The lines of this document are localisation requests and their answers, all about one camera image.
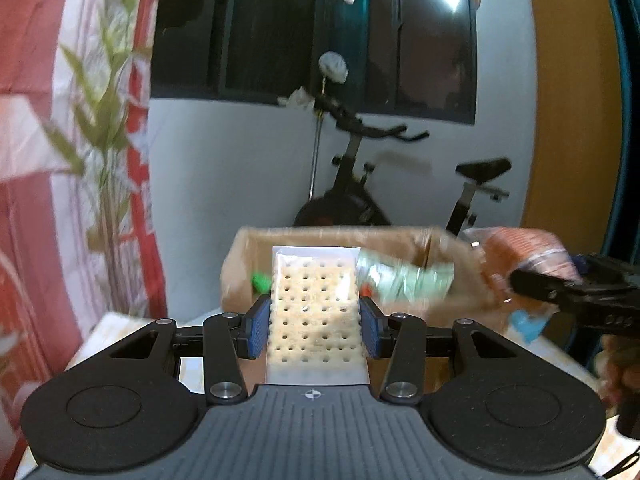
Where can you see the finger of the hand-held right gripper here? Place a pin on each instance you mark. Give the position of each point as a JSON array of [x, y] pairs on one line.
[[610, 265], [540, 285]]

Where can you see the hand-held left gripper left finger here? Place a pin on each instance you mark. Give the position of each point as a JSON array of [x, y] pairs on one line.
[[257, 330]]

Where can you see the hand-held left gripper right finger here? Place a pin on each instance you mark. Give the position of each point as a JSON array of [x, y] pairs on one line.
[[371, 330]]

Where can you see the orange snack packet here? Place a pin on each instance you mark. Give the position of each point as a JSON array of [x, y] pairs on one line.
[[525, 250]]

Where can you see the cardboard box with plastic liner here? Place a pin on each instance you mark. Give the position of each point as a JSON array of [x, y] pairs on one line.
[[237, 285]]

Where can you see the perforated cracker packet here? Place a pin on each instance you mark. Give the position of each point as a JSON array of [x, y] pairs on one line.
[[315, 310]]

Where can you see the pale green snack packet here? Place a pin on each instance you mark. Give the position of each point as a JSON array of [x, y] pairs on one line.
[[405, 277]]

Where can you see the person's right hand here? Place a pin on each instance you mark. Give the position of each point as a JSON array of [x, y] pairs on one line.
[[617, 367]]

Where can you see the red snack packet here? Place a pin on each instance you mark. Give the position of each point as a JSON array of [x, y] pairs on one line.
[[367, 290]]

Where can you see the small green snack item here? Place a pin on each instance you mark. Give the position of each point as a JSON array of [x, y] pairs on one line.
[[260, 282]]

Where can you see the black exercise bike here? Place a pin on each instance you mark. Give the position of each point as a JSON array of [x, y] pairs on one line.
[[345, 205]]

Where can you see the checked floral tablecloth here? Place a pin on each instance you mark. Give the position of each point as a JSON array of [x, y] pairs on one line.
[[107, 330]]

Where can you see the wooden door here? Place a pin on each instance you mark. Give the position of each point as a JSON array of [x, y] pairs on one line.
[[575, 110]]

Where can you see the crumpled white cloth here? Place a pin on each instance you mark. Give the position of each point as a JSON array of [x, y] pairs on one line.
[[300, 99]]

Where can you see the pink printed backdrop cloth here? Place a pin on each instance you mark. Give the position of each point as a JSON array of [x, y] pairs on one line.
[[50, 210]]

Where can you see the white plastic bag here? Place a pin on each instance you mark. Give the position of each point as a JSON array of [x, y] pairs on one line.
[[332, 65]]

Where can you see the dark window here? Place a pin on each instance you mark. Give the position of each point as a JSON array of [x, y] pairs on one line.
[[260, 35]]

